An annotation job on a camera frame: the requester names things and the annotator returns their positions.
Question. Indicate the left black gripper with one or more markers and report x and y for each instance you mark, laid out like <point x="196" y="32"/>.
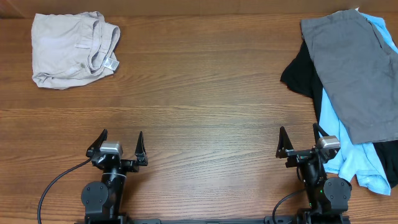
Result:
<point x="132" y="165"/>

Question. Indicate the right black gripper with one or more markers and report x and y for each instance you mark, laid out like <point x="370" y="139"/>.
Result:
<point x="285" y="149"/>

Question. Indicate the grey shorts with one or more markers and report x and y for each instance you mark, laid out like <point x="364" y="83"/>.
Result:
<point x="358" y="71"/>

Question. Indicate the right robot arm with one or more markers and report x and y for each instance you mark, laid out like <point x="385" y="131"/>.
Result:
<point x="327" y="197"/>

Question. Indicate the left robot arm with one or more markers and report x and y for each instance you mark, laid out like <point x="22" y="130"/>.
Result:
<point x="102" y="199"/>

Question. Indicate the black garment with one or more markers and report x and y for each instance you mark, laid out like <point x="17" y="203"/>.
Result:
<point x="300" y="74"/>

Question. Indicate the light blue t-shirt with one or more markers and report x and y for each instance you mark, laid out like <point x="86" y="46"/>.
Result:
<point x="356" y="62"/>

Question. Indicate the beige folded shorts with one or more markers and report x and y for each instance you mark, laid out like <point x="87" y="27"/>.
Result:
<point x="72" y="49"/>

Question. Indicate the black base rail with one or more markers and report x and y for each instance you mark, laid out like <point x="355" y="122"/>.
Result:
<point x="284" y="219"/>

